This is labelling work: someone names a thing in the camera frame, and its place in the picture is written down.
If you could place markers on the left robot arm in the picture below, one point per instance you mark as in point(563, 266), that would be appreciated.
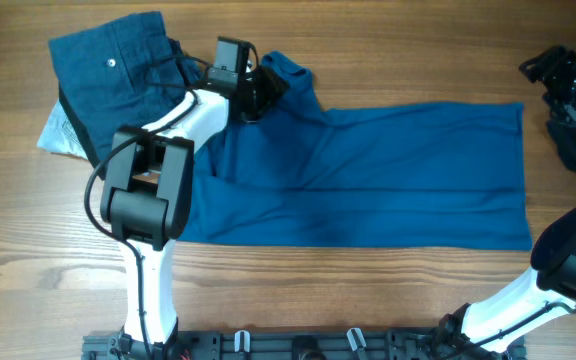
point(148, 178)

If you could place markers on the blue polo shirt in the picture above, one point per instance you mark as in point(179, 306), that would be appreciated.
point(422, 175)

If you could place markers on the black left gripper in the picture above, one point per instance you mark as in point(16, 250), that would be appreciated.
point(274, 89)

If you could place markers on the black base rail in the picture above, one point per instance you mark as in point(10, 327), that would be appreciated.
point(393, 344)

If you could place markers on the folded grey garment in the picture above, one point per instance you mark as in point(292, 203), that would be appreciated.
point(58, 135)

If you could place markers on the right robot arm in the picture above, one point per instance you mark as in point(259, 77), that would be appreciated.
point(547, 289)

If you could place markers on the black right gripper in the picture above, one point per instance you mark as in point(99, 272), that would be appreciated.
point(550, 69)

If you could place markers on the folded dark blue shorts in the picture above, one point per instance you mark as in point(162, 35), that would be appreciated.
point(127, 72)

